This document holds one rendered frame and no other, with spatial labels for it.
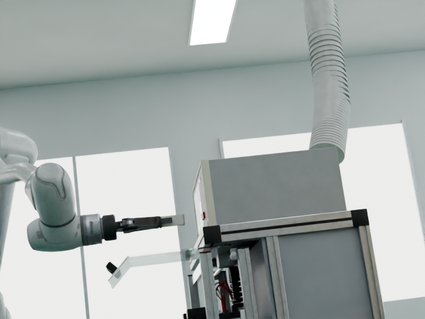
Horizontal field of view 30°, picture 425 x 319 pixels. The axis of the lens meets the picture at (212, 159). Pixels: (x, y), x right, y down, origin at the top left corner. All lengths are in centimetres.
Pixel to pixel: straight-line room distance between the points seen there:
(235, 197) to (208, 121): 511
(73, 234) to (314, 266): 68
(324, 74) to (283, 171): 156
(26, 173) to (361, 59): 576
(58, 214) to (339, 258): 76
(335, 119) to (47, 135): 413
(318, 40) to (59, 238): 198
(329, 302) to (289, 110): 540
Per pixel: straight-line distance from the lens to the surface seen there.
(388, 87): 772
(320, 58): 380
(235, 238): 207
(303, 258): 210
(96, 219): 229
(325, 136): 351
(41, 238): 229
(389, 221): 739
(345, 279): 212
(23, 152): 278
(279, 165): 224
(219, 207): 219
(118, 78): 740
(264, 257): 208
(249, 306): 207
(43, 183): 215
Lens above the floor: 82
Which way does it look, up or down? 13 degrees up
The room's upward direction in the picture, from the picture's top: 7 degrees counter-clockwise
